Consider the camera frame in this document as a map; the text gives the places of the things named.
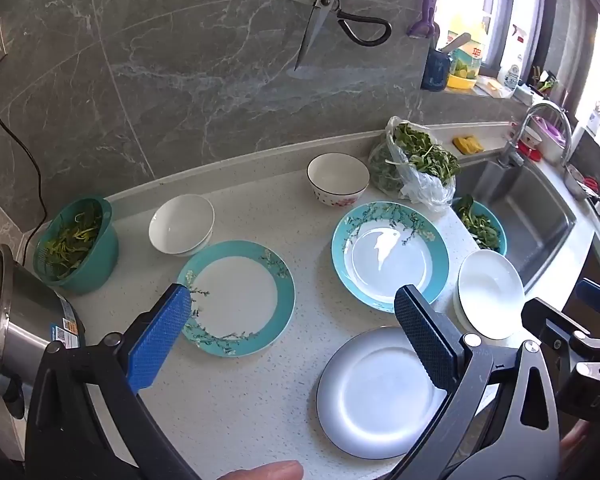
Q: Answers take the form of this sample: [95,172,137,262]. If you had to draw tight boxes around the yellow sponge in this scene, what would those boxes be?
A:
[452,135,485,155]

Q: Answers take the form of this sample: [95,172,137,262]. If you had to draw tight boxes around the leafy greens in colander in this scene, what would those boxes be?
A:
[42,207,103,281]

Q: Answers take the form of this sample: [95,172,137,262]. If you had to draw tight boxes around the yellow oil bottle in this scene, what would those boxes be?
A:
[447,12,490,61]

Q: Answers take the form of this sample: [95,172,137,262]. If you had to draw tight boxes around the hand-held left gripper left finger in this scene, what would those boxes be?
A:
[25,282,201,480]

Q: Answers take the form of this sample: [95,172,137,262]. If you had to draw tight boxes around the kitchen scissors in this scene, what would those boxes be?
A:
[294,0,392,72]

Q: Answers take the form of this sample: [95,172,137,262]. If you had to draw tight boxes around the stainless steel rice cooker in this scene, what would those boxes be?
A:
[0,260,88,421]

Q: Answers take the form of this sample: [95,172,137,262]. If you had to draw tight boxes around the yellow lidded container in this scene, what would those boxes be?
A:
[446,49,482,92]

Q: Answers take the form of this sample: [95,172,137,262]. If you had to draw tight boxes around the deep teal floral plate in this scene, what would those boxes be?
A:
[331,201,451,312]

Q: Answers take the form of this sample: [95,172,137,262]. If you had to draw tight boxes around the white spray bottle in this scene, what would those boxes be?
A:
[498,24,531,97]

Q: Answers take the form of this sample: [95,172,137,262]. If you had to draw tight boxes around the plain white bowl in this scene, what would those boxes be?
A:
[148,194,216,257]

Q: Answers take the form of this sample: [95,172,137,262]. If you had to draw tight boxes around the stainless steel sink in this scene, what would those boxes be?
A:
[450,155,578,296]

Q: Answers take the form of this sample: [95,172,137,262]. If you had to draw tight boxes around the teal basin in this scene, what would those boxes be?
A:
[451,195,508,256]

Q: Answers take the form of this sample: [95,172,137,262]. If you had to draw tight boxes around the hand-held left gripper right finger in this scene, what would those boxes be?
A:
[385,284,561,480]

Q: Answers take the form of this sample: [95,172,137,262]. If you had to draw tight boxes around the plastic bag of greens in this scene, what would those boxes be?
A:
[369,116,462,213]

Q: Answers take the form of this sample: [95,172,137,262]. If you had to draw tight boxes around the black kitchen appliance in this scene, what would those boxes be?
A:
[572,127,600,211]

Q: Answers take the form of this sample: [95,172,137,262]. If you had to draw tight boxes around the leafy greens in basin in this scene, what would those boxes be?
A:
[455,197,502,251]

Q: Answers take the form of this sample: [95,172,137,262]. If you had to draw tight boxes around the window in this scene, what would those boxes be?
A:
[432,0,556,68]

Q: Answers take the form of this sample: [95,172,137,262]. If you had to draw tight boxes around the chrome faucet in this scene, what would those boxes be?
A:
[497,101,573,170]

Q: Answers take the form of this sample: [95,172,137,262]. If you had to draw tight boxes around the teal colander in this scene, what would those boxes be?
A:
[32,196,120,296]

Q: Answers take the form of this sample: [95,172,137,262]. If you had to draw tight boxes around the black-rimmed white plate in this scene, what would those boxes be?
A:
[315,326,481,461]

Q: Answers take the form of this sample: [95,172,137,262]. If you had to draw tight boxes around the person's left hand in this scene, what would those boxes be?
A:
[216,460,306,480]

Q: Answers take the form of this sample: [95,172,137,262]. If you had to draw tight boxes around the blue cup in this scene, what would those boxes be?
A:
[421,47,453,92]

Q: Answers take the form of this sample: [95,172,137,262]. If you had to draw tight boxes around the black-rimmed floral bowl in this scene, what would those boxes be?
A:
[307,152,371,207]

